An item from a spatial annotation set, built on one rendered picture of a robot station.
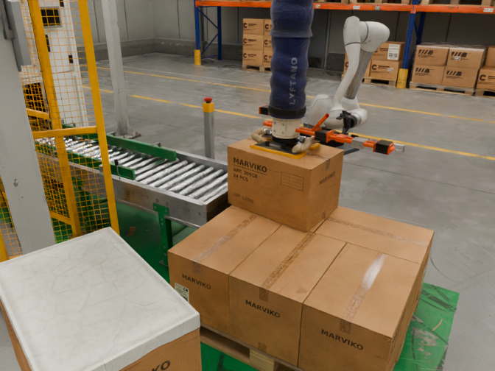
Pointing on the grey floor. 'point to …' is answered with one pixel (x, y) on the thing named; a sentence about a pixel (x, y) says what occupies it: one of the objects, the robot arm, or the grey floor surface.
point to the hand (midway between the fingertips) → (337, 129)
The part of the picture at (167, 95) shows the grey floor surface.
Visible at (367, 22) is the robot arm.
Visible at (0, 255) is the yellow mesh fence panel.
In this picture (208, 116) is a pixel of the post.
